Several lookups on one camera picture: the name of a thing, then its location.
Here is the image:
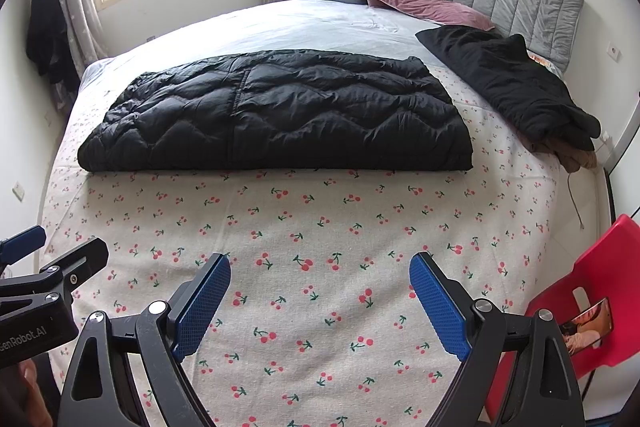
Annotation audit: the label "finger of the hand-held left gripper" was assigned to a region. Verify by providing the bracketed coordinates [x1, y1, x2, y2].
[0, 226, 47, 265]
[37, 237, 110, 295]

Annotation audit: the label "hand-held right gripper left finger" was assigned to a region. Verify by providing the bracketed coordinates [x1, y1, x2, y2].
[57, 252, 233, 427]

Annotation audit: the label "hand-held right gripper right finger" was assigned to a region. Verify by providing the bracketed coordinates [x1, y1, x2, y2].
[409, 252, 586, 427]

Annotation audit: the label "black quilted puffer jacket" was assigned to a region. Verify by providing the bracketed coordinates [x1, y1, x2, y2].
[77, 48, 474, 172]

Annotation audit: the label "dark hanging clothes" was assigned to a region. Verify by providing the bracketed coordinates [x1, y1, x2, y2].
[26, 0, 81, 108]

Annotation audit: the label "person's left hand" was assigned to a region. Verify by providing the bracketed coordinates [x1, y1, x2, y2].
[20, 357, 41, 390]

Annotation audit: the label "cherry print bed sheet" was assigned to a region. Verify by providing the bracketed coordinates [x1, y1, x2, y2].
[39, 57, 608, 427]

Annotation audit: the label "red plastic chair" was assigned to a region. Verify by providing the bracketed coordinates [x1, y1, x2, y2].
[485, 214, 640, 408]

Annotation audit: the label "brown garment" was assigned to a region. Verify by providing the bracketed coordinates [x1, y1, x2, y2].
[517, 129, 598, 172]

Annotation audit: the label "black folded garment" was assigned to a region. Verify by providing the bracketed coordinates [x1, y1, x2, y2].
[415, 26, 602, 152]

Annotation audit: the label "patterned pillow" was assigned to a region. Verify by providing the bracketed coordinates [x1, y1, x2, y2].
[526, 48, 566, 75]

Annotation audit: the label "white bed duvet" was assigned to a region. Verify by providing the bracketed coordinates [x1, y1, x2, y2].
[82, 0, 451, 72]

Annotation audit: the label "thin brown cord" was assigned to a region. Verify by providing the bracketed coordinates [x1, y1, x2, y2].
[567, 171, 585, 229]

